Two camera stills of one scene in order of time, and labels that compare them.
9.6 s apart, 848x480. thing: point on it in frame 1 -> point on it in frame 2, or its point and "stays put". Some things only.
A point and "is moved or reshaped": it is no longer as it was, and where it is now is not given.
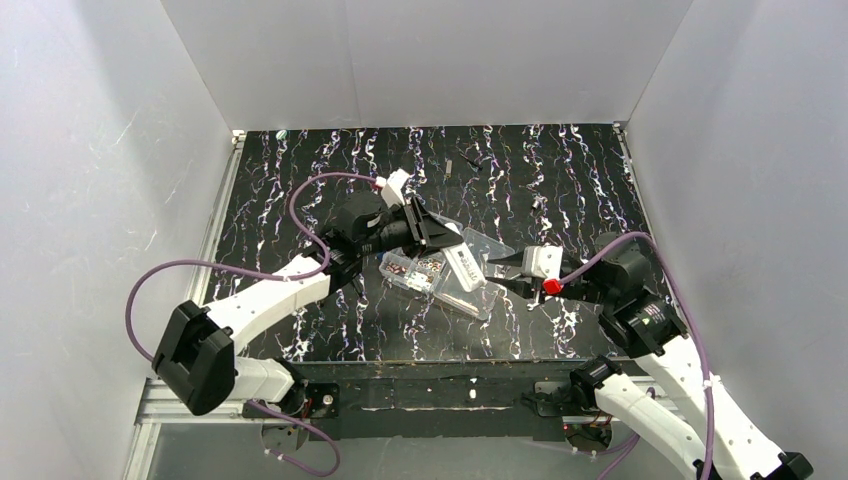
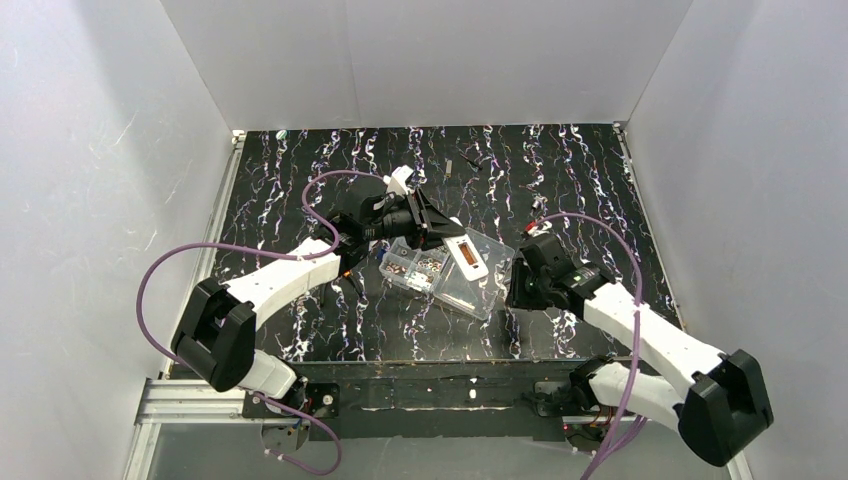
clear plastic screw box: [429, 272] stays put
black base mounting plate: [456, 399] stays put
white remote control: [464, 267] is moved or reshaped
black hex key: [471, 162] stays put
